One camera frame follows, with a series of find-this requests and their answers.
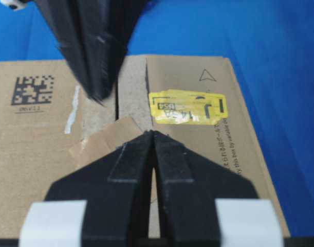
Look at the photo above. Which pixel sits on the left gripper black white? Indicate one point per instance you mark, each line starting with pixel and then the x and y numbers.
pixel 63 19

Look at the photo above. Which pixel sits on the brown cardboard box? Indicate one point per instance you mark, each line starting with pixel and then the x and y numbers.
pixel 44 112

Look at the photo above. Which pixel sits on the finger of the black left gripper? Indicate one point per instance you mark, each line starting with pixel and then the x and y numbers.
pixel 107 27

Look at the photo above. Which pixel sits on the yellow label sticker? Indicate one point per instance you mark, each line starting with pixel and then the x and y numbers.
pixel 178 107

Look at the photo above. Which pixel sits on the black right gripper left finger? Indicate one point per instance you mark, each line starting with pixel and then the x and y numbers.
pixel 117 189

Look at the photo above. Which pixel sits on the blue table cloth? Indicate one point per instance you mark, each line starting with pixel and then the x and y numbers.
pixel 260 49

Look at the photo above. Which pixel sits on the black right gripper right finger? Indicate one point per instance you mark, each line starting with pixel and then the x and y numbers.
pixel 189 184

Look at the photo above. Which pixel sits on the brown tape strip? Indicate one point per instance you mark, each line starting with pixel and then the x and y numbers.
pixel 107 140

